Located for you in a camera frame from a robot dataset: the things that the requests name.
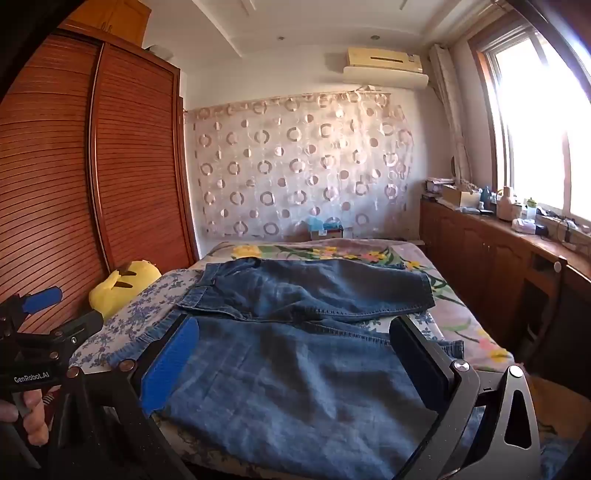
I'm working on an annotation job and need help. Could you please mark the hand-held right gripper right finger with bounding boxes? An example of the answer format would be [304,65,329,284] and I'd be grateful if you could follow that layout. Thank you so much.
[389,315,542,480]

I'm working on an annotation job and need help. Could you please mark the dark blue denim pants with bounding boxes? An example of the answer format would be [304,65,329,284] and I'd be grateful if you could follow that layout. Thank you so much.
[175,257,435,324]

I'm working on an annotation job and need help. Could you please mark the drawn window curtain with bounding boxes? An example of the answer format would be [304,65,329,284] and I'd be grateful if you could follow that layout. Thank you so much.
[428,43,475,182]

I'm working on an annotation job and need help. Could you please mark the circle patterned curtain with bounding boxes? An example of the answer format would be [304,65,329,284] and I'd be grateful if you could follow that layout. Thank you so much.
[185,90,416,241]

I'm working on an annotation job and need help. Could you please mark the blue floral bed sheet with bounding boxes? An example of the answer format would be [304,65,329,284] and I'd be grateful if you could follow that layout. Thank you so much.
[69,270,204,370]

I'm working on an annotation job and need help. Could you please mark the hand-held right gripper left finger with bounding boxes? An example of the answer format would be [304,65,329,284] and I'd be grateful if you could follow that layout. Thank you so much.
[44,315,200,480]

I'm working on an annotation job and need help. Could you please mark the window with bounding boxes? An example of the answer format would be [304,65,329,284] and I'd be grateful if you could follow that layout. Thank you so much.
[478,25,591,224]

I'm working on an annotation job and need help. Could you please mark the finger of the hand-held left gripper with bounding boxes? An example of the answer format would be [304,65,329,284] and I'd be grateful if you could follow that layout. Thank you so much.
[0,286,64,326]
[55,310,105,344]

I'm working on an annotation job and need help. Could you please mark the beige jug bottle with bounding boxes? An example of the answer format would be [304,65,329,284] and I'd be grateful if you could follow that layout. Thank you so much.
[496,186,519,221]

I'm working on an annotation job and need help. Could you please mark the wooden overhead cabinet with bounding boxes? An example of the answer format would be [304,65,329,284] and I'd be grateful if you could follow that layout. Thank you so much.
[65,0,153,48]

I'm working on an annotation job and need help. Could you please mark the wooden counter cabinet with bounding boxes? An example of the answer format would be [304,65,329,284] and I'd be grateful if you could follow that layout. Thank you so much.
[419,196,591,370]

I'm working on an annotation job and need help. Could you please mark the wall air conditioner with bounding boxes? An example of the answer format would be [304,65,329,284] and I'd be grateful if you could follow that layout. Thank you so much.
[342,46,429,89]

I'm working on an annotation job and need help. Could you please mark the yellow plush toy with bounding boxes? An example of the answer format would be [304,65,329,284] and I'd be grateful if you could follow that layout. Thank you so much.
[89,260,162,321]

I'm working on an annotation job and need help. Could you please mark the wooden slatted wardrobe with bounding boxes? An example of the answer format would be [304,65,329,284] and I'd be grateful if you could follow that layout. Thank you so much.
[0,28,200,344]

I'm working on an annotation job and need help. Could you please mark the person's left hand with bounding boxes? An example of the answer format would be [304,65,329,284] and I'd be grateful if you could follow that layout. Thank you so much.
[0,389,50,446]

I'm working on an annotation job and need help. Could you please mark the light blue denim pants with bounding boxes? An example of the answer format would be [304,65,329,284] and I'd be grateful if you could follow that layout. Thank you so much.
[108,309,485,480]

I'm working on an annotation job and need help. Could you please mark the blue tissue box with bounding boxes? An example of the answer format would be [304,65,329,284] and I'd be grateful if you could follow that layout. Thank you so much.
[307,218,345,241]

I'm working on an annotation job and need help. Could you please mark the floral bed blanket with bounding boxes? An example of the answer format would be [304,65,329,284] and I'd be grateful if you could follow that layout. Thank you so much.
[201,237,515,372]

